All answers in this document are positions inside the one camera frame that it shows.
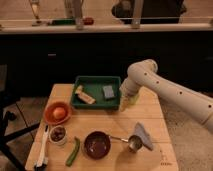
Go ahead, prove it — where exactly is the blue grey sponge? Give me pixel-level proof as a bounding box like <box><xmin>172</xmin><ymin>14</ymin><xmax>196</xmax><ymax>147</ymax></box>
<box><xmin>103</xmin><ymin>85</ymin><xmax>115</xmax><ymax>100</ymax></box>

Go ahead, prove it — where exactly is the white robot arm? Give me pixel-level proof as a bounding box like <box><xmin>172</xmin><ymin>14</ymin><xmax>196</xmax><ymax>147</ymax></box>
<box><xmin>120</xmin><ymin>59</ymin><xmax>213</xmax><ymax>134</ymax></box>

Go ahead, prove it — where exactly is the translucent green cup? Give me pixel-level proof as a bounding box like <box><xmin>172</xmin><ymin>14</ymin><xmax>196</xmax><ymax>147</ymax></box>
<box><xmin>129</xmin><ymin>93</ymin><xmax>139</xmax><ymax>106</ymax></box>

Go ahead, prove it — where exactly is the green plastic tray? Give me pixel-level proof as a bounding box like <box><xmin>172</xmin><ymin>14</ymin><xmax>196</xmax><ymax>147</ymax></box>
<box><xmin>71</xmin><ymin>76</ymin><xmax>121</xmax><ymax>110</ymax></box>

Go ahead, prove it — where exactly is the grey folded cloth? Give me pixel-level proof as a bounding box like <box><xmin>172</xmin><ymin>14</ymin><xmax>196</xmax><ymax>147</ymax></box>
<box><xmin>134</xmin><ymin>123</ymin><xmax>154</xmax><ymax>151</ymax></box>

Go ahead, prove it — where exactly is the metal measuring cup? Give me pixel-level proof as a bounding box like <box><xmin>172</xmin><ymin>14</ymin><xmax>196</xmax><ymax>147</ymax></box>
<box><xmin>109</xmin><ymin>135</ymin><xmax>143</xmax><ymax>153</ymax></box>

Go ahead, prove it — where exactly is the beige bread piece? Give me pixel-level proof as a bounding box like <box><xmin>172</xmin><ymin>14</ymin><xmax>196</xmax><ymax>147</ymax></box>
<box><xmin>75</xmin><ymin>85</ymin><xmax>96</xmax><ymax>104</ymax></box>

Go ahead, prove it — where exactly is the dark maroon bowl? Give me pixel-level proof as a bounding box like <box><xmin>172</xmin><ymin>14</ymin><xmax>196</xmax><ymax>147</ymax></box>
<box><xmin>84</xmin><ymin>131</ymin><xmax>111</xmax><ymax>160</ymax></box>

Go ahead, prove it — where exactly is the green cucumber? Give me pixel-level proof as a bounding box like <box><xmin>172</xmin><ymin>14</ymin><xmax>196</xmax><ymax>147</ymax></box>
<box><xmin>65</xmin><ymin>137</ymin><xmax>80</xmax><ymax>167</ymax></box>

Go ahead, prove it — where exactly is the orange round fruit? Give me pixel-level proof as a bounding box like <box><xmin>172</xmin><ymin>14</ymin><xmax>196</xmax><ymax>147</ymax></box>
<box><xmin>53</xmin><ymin>107</ymin><xmax>66</xmax><ymax>119</ymax></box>

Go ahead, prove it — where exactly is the orange plate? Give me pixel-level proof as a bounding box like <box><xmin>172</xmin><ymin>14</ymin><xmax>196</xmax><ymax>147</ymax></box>
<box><xmin>44</xmin><ymin>102</ymin><xmax>72</xmax><ymax>125</ymax></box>

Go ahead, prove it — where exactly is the white cup with dark contents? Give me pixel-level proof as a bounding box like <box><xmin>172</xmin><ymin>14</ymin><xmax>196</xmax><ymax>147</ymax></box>
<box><xmin>49</xmin><ymin>125</ymin><xmax>67</xmax><ymax>146</ymax></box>

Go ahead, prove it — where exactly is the green red tool on counter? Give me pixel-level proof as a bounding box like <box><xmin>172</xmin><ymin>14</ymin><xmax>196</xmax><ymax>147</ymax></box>
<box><xmin>47</xmin><ymin>17</ymin><xmax>94</xmax><ymax>26</ymax></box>

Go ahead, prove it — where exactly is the person in dark clothing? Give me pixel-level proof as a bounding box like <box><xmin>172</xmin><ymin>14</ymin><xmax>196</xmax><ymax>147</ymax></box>
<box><xmin>111</xmin><ymin>0</ymin><xmax>185</xmax><ymax>24</ymax></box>

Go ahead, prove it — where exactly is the long counter ledge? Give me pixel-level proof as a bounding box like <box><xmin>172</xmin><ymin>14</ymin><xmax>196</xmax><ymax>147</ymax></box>
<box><xmin>0</xmin><ymin>23</ymin><xmax>213</xmax><ymax>35</ymax></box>

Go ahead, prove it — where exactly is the white dish brush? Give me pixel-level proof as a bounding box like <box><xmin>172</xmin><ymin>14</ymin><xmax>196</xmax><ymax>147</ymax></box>
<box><xmin>35</xmin><ymin>125</ymin><xmax>49</xmax><ymax>169</ymax></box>

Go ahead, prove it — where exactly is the black office chair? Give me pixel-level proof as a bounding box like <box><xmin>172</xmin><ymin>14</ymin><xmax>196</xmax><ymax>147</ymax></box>
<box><xmin>0</xmin><ymin>64</ymin><xmax>41</xmax><ymax>171</ymax></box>

